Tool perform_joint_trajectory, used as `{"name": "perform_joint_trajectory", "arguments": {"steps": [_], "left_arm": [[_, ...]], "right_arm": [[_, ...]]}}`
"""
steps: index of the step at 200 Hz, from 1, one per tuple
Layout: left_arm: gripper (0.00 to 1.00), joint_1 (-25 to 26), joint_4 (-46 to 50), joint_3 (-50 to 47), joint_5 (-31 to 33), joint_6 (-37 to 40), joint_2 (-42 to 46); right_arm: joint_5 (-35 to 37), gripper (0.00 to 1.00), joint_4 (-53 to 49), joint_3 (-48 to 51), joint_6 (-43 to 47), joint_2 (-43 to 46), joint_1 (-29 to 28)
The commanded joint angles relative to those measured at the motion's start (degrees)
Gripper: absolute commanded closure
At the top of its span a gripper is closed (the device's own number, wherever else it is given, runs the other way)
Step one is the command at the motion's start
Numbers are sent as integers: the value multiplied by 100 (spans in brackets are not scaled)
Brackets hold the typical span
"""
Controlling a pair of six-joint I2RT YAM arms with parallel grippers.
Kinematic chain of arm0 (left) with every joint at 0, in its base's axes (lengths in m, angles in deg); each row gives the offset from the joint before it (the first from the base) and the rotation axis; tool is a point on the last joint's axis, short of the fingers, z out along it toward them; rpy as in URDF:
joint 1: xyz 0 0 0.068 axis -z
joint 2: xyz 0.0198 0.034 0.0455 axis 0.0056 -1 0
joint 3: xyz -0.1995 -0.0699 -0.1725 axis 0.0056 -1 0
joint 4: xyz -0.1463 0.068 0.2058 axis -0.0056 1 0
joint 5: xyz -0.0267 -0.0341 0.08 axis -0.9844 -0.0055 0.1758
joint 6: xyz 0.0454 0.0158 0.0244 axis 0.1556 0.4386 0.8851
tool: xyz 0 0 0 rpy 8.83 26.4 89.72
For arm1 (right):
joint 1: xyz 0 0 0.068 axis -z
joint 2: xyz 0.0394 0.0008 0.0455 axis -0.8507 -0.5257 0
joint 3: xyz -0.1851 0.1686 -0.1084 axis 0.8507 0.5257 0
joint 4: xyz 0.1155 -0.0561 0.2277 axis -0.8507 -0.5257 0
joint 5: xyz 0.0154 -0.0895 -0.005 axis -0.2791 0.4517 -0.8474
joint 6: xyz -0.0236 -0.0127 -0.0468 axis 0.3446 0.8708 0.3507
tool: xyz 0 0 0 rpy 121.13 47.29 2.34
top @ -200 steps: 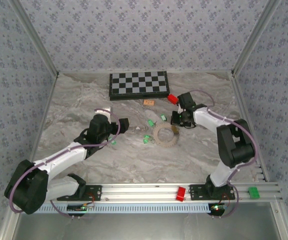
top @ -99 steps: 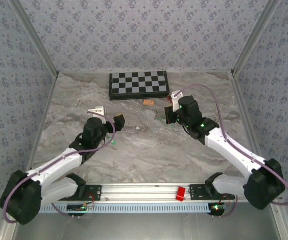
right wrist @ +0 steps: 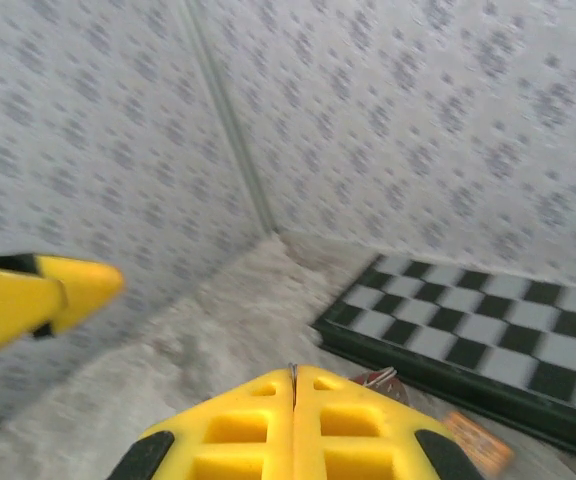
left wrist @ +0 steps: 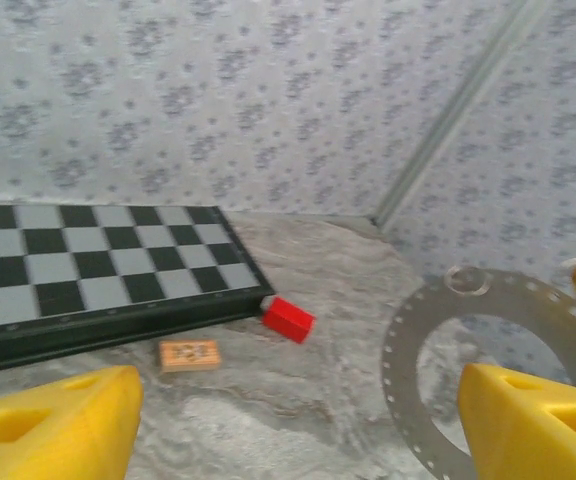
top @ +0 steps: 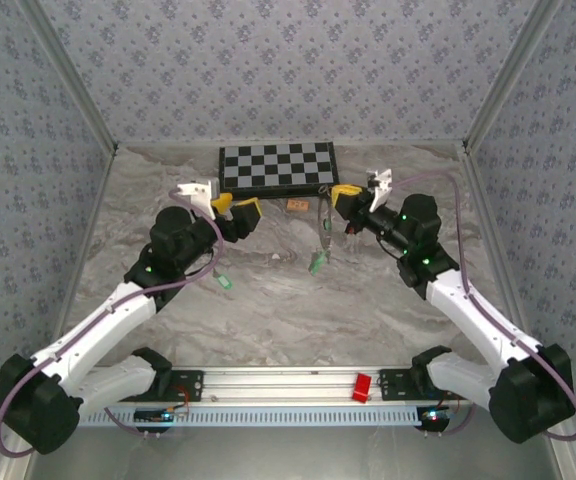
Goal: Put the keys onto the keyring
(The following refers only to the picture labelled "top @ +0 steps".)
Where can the silver key green tag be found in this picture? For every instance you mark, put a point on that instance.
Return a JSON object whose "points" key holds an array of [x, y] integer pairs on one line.
{"points": [[225, 283], [316, 264]]}

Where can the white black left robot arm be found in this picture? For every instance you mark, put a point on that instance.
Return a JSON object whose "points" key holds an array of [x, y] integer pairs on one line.
{"points": [[103, 325]]}

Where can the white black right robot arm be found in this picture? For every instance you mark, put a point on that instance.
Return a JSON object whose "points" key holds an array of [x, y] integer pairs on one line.
{"points": [[473, 320]]}

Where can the small brown wooden piece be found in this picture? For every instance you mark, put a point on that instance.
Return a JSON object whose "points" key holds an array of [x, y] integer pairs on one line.
{"points": [[298, 204]]}

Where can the black grey checkerboard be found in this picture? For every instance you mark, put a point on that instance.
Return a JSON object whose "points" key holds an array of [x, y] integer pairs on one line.
{"points": [[278, 165]]}

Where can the small circuit board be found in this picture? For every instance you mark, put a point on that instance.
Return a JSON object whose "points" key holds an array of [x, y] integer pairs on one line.
{"points": [[433, 415], [153, 415]]}

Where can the aluminium side rail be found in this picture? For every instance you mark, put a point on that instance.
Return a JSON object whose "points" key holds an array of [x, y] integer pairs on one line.
{"points": [[487, 220], [95, 210]]}

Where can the black left mount plate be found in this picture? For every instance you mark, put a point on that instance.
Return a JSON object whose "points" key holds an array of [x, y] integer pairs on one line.
{"points": [[188, 385]]}

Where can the black mount plate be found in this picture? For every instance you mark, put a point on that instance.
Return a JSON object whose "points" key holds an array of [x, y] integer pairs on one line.
{"points": [[393, 385], [188, 385]]}

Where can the black right mount plate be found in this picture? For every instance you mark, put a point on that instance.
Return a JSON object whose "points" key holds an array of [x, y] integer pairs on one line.
{"points": [[393, 385]]}

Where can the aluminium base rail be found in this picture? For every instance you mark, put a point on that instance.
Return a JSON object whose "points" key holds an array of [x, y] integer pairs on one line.
{"points": [[278, 385]]}

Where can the aluminium frame post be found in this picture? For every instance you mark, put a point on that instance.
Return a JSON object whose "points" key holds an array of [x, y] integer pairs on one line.
{"points": [[507, 75], [72, 75]]}

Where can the red block on rail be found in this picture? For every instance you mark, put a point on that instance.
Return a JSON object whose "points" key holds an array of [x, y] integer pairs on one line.
{"points": [[362, 387]]}

